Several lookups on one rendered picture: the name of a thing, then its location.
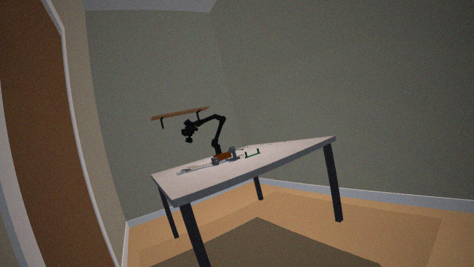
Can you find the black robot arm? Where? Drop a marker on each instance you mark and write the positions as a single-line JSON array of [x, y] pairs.
[[199, 122]]

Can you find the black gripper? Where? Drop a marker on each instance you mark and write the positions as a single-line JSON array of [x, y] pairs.
[[189, 139]]

